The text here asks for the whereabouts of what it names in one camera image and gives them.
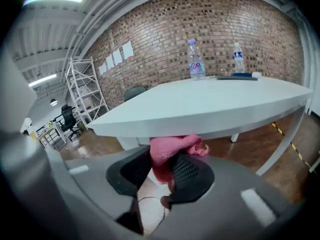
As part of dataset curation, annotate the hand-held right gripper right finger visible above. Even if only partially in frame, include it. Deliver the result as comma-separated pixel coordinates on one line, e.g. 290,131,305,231
167,153,216,205

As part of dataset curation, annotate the clear bottle with pink-blue label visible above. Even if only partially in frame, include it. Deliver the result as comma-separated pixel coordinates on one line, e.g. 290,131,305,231
187,38,207,81

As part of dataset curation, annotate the pink cloth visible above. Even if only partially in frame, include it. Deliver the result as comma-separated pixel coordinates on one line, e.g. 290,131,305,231
149,133,210,193

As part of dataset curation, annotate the clear bottle with blue label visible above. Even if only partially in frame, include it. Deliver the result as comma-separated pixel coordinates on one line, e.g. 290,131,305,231
233,42,246,75

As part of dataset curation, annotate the black office chair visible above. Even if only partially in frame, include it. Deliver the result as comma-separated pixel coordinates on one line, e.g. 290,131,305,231
60,104,82,142

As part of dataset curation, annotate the thin black cable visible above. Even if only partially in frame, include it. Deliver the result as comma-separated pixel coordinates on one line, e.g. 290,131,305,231
137,195,167,220

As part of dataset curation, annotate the white table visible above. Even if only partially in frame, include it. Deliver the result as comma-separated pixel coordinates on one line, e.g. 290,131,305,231
86,76,315,177

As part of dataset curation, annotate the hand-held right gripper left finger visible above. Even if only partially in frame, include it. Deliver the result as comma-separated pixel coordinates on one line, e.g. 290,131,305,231
105,145,153,198

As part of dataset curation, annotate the white metal shelf rack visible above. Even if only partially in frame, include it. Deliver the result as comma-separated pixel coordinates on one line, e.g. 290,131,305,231
65,56,110,130

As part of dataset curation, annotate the long ceiling tube light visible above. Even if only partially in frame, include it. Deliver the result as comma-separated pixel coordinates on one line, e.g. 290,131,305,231
28,73,58,88

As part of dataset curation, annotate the background work desk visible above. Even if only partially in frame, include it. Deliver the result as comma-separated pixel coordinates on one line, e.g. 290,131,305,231
35,122,68,149

